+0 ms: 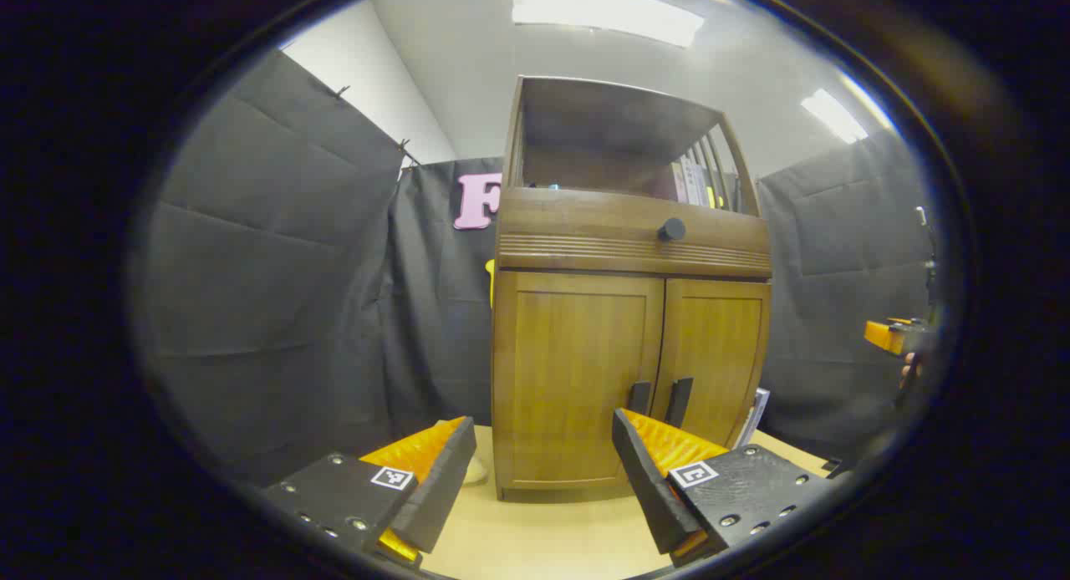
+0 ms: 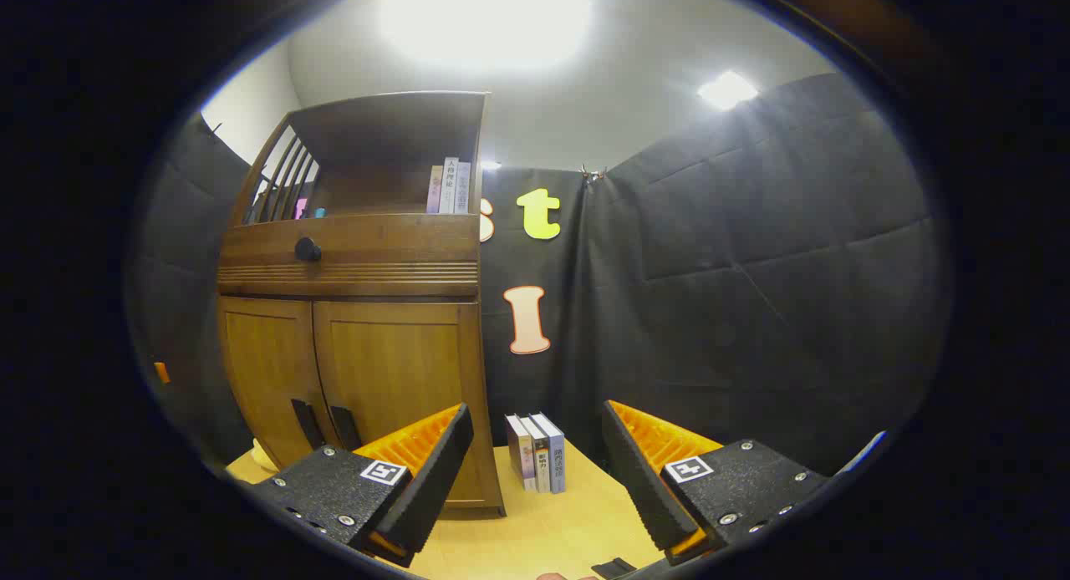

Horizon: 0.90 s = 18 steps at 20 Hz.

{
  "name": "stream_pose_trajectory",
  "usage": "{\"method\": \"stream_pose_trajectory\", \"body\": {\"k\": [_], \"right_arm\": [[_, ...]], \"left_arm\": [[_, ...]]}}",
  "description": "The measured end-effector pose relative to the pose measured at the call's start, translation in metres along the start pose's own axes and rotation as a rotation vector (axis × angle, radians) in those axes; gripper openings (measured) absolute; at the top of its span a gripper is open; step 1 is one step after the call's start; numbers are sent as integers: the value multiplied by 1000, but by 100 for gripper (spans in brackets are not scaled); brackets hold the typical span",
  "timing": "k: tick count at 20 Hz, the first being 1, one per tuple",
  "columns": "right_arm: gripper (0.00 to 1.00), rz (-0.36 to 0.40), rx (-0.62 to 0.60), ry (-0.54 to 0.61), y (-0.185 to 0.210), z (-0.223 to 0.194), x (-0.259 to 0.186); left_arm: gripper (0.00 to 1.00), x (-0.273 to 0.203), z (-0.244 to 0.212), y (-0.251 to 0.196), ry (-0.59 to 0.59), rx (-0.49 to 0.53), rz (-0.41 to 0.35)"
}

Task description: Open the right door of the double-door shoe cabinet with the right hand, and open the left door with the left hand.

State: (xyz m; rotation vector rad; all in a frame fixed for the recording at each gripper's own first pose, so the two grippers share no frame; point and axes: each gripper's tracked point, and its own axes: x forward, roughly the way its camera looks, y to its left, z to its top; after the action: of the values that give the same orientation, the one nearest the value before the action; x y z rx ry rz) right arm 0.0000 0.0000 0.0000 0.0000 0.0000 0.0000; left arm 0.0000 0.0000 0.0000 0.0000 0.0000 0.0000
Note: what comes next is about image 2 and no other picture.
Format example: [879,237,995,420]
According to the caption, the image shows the black backdrop cloth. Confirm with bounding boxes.
[125,72,954,481]

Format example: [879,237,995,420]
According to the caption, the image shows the large ceiling light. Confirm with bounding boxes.
[376,0,594,71]

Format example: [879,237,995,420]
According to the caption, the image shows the brown wooden shoe cabinet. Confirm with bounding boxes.
[216,91,507,518]

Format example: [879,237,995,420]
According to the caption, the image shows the black and white spine book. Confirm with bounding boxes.
[520,416,552,494]

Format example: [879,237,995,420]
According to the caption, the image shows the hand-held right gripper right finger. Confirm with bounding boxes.
[602,399,828,566]

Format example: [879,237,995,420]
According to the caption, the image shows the pale blue spine book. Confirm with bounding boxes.
[532,412,567,494]

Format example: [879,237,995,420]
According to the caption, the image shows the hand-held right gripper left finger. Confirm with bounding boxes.
[242,403,475,568]

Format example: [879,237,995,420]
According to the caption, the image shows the small ceiling light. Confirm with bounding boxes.
[696,70,760,111]

